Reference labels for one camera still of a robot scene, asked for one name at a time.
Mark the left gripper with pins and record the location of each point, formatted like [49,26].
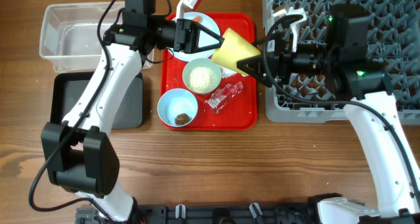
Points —
[188,41]

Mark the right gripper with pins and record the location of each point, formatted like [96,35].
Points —
[280,54]

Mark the yellow plastic cup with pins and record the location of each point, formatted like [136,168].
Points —
[234,49]

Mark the green bowl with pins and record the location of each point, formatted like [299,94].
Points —
[203,62]

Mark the white rice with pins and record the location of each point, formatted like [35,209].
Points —
[202,80]

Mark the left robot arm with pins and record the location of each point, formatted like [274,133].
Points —
[79,156]

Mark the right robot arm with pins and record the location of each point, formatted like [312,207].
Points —
[370,106]

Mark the grey dishwasher rack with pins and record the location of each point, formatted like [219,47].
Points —
[393,39]

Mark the light blue plate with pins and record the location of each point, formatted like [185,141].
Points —
[204,38]

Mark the orange carrot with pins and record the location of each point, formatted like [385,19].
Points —
[197,19]

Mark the crumpled white napkin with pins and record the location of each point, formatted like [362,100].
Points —
[226,73]

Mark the red serving tray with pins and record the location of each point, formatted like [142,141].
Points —
[238,114]

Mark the red snack wrapper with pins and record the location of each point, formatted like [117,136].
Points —
[223,96]

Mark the light blue bowl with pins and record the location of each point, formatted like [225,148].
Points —
[175,102]

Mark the brown food ball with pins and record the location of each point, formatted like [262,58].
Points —
[182,119]

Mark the clear plastic bin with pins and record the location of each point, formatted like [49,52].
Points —
[68,36]

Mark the black tray bin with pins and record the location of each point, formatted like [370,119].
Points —
[68,87]

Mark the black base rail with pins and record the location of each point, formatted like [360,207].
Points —
[251,214]

